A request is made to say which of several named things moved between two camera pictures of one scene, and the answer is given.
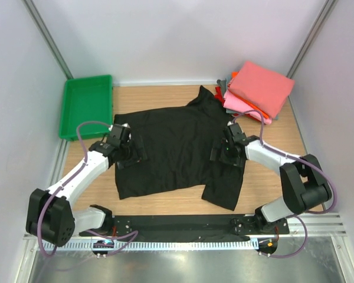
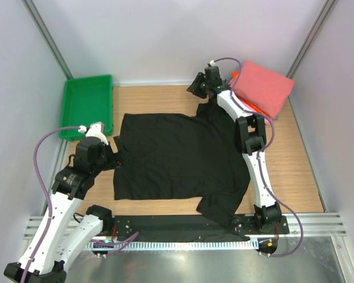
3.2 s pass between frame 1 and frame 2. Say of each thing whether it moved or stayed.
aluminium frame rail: stayed
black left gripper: moved
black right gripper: moved
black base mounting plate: stayed
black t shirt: moved
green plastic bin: stayed
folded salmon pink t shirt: stayed
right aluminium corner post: stayed
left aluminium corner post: stayed
